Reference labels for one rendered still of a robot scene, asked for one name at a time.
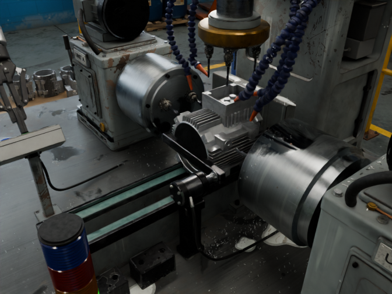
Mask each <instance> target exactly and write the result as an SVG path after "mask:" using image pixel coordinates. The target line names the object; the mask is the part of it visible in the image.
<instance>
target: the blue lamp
mask: <svg viewBox="0 0 392 294"><path fill-rule="evenodd" d="M39 242H40V246H41V249H42V252H43V255H44V258H45V262H46V264H47V265H48V266H49V267H50V268H52V269H54V270H57V271H66V270H70V269H73V268H75V267H77V266H79V265H80V264H82V263H83V262H84V261H85V260H86V258H87V257H88V255H89V250H90V249H89V244H88V238H87V235H86V230H85V227H84V230H83V232H82V234H81V235H80V236H79V237H78V238H77V239H75V241H73V242H72V243H69V244H67V245H65V246H60V247H54V246H47V245H45V244H43V243H42V242H41V241H39Z"/></svg>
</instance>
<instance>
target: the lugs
mask: <svg viewBox="0 0 392 294"><path fill-rule="evenodd" d="M182 119H183V114H182V115H178V116H177V117H176V118H175V119H174V122H175V123H176V125H177V124H178V123H180V122H182ZM262 120H263V118H262V116H261V114H260V113H258V114H257V115H256V116H255V118H254V119H253V123H255V124H256V123H259V122H260V121H262ZM201 138H202V140H203V142H204V144H205V145H206V144H208V143H210V142H212V141H214V140H215V139H214V137H213V135H212V133H211V131H210V132H207V133H205V134H204V135H202V136H201ZM175 156H176V159H177V161H178V162H181V160H180V158H179V156H178V154H176V155H175Z"/></svg>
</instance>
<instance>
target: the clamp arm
mask: <svg viewBox="0 0 392 294"><path fill-rule="evenodd" d="M163 142H164V143H165V144H166V145H168V146H169V147H171V148H172V149H173V150H175V151H176V152H177V153H179V154H180V155H181V156H182V157H184V158H185V159H187V160H188V161H189V162H191V163H192V164H193V165H194V166H196V167H197V168H199V169H200V170H201V171H203V172H204V173H205V174H207V175H209V174H211V173H212V175H216V176H215V177H214V179H216V178H217V179H216V180H214V181H216V182H217V183H219V184H221V183H223V182H225V176H226V172H224V171H223V170H222V169H220V168H219V167H218V166H216V165H214V164H213V163H212V162H210V161H209V159H207V158H204V157H203V156H202V155H200V154H199V153H198V152H196V151H195V150H193V149H192V148H190V147H189V146H188V145H186V144H185V143H184V142H182V141H180V140H179V139H178V138H176V137H175V135H173V134H171V133H169V132H165V133H163Z"/></svg>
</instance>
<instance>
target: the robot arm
mask: <svg viewBox="0 0 392 294"><path fill-rule="evenodd" d="M6 46H7V42H6V40H5V36H4V34H3V31H2V28H1V26H0V95H1V98H2V101H3V103H4V106H3V105H2V103H1V102H0V112H2V111H6V112H7V113H8V114H9V117H10V120H11V122H13V123H17V126H18V127H19V130H20V133H21V134H24V133H26V132H28V129H27V127H26V124H25V121H24V120H26V118H27V116H26V113H25V111H24V108H23V107H24V106H26V105H27V104H28V96H27V88H26V80H25V75H26V71H27V70H26V68H22V69H21V68H18V67H16V65H15V64H14V63H13V62H12V60H11V58H10V56H9V53H8V51H7V49H6ZM15 72H17V75H18V76H19V77H20V88H21V94H22V101H20V98H19V95H18V93H17V91H16V88H15V86H14V84H13V80H12V79H13V77H14V74H15ZM3 83H6V84H7V86H8V88H9V90H10V93H11V95H12V97H13V100H14V102H15V104H16V107H15V108H12V106H11V103H10V101H9V99H8V96H7V94H6V91H5V88H4V86H3Z"/></svg>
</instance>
